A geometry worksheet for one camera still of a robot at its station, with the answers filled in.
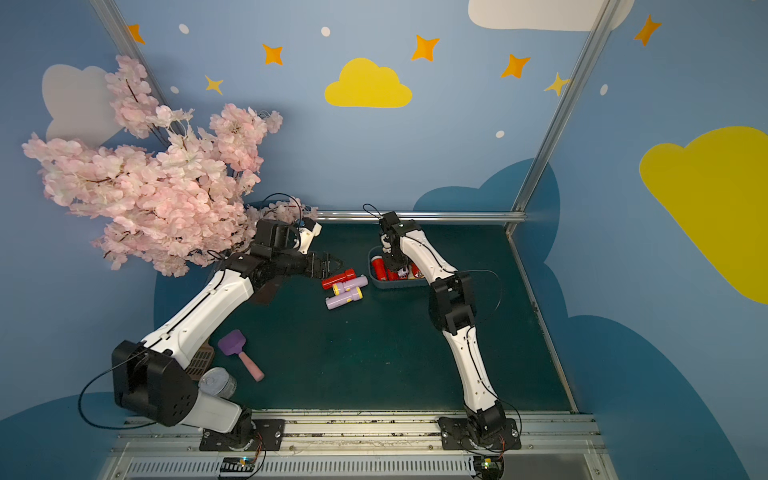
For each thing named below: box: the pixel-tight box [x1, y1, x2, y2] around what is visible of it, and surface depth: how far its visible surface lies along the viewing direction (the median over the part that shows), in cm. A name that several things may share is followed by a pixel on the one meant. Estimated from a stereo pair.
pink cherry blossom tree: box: [24, 55, 319, 277], surface depth 63 cm
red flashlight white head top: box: [371, 255, 387, 281], surface depth 106 cm
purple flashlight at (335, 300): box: [325, 286, 363, 310], surface depth 100 cm
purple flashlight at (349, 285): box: [332, 276, 369, 296], surface depth 103 cm
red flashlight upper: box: [321, 268, 357, 290], surface depth 103 cm
